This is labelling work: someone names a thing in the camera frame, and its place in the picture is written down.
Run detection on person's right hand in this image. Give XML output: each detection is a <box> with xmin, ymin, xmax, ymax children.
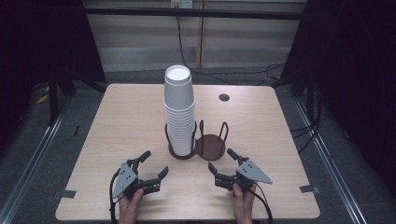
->
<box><xmin>233</xmin><ymin>182</ymin><xmax>257</xmax><ymax>224</ymax></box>

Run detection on dark brown wire cup holder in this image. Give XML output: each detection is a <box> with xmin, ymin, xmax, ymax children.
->
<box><xmin>163</xmin><ymin>119</ymin><xmax>230</xmax><ymax>161</ymax></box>

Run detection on black floor cables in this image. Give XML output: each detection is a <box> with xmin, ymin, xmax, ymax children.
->
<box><xmin>289</xmin><ymin>87</ymin><xmax>323</xmax><ymax>154</ymax></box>

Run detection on black hanging power cable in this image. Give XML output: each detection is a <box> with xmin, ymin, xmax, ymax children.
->
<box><xmin>175</xmin><ymin>15</ymin><xmax>286</xmax><ymax>87</ymax></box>

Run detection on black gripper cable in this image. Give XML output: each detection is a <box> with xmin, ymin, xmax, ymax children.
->
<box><xmin>108</xmin><ymin>169</ymin><xmax>121</xmax><ymax>224</ymax></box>
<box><xmin>247</xmin><ymin>187</ymin><xmax>275</xmax><ymax>224</ymax></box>

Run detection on stack of white paper cups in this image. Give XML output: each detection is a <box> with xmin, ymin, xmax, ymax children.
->
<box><xmin>163</xmin><ymin>64</ymin><xmax>197</xmax><ymax>157</ymax></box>

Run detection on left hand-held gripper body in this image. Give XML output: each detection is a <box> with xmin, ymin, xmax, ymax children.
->
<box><xmin>112</xmin><ymin>160</ymin><xmax>148</xmax><ymax>201</ymax></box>

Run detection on dark curtain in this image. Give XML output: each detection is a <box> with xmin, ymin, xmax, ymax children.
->
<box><xmin>0</xmin><ymin>0</ymin><xmax>107</xmax><ymax>150</ymax></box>
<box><xmin>280</xmin><ymin>0</ymin><xmax>396</xmax><ymax>190</ymax></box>

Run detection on grey tape strip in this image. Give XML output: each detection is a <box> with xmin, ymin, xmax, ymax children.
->
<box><xmin>299</xmin><ymin>184</ymin><xmax>321</xmax><ymax>195</ymax></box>
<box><xmin>51</xmin><ymin>189</ymin><xmax>78</xmax><ymax>201</ymax></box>

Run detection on white wall socket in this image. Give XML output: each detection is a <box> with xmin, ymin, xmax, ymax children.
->
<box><xmin>170</xmin><ymin>0</ymin><xmax>194</xmax><ymax>9</ymax></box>

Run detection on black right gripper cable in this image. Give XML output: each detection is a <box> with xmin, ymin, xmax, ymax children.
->
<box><xmin>247</xmin><ymin>187</ymin><xmax>275</xmax><ymax>224</ymax></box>

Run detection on person's left hand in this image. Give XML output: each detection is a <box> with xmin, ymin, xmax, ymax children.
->
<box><xmin>118</xmin><ymin>188</ymin><xmax>146</xmax><ymax>224</ymax></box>

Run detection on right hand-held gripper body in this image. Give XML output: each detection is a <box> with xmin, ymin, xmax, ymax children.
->
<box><xmin>233</xmin><ymin>160</ymin><xmax>274</xmax><ymax>193</ymax></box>

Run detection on black metal stand leg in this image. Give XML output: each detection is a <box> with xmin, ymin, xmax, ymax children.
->
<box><xmin>46</xmin><ymin>73</ymin><xmax>61</xmax><ymax>127</ymax></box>

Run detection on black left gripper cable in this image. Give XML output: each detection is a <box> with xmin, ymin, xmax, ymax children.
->
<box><xmin>108</xmin><ymin>169</ymin><xmax>121</xmax><ymax>224</ymax></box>

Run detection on metal floor rail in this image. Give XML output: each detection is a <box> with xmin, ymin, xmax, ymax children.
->
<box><xmin>293</xmin><ymin>97</ymin><xmax>370</xmax><ymax>224</ymax></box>
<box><xmin>0</xmin><ymin>101</ymin><xmax>72</xmax><ymax>224</ymax></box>

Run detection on black horizontal metal bar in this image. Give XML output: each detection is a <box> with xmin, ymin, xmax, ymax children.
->
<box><xmin>83</xmin><ymin>7</ymin><xmax>305</xmax><ymax>21</ymax></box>

